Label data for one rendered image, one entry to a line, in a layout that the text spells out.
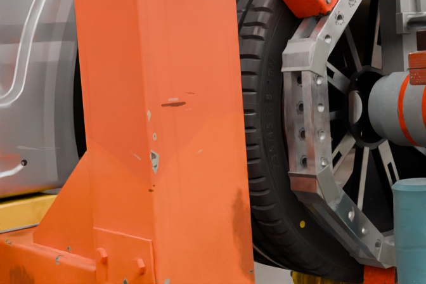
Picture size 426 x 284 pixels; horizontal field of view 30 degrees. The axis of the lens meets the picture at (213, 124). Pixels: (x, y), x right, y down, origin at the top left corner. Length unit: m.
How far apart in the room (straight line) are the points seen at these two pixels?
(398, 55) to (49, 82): 0.63
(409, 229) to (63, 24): 0.72
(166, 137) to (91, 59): 0.16
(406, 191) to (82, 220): 0.51
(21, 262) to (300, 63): 0.56
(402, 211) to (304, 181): 0.16
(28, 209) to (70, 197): 0.28
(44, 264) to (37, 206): 0.24
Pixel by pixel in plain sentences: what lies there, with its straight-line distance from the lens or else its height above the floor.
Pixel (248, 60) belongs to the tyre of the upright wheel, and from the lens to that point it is 1.30.
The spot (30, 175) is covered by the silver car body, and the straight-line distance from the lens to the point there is 1.48.
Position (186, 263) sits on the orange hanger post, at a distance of 1.03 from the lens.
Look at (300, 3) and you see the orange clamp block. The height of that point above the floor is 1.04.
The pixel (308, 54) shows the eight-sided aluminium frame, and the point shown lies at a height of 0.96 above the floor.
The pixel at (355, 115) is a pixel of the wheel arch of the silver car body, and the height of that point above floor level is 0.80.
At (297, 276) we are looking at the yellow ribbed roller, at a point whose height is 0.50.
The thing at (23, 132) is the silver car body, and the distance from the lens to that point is 1.47.
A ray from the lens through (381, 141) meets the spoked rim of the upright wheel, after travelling 1.56.
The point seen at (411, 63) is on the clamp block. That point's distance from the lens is 1.22.
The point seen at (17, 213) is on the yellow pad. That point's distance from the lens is 1.48.
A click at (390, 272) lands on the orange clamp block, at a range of 1.46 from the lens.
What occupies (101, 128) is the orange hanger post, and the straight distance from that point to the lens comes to 1.07.
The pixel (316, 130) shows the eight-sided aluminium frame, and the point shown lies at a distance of 1.27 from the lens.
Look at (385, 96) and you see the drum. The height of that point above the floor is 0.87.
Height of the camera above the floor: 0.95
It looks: 4 degrees down
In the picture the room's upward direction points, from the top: 4 degrees counter-clockwise
